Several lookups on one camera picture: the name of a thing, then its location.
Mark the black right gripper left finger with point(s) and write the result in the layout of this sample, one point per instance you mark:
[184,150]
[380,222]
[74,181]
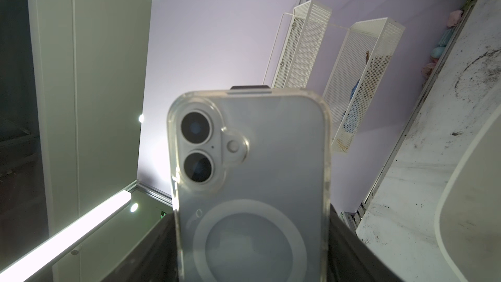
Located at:
[154,258]

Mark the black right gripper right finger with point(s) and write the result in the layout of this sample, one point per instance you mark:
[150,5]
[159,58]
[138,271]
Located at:
[349,259]

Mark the clear case silver phone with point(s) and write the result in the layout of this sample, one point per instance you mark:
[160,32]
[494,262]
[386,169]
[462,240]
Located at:
[250,173]

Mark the white plastic storage box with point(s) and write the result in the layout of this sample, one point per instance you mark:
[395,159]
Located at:
[467,220]

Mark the blue toy in shelf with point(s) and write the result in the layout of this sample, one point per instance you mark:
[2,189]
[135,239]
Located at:
[351,122]

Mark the white mesh upper shelf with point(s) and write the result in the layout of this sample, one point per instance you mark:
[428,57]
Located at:
[302,42]

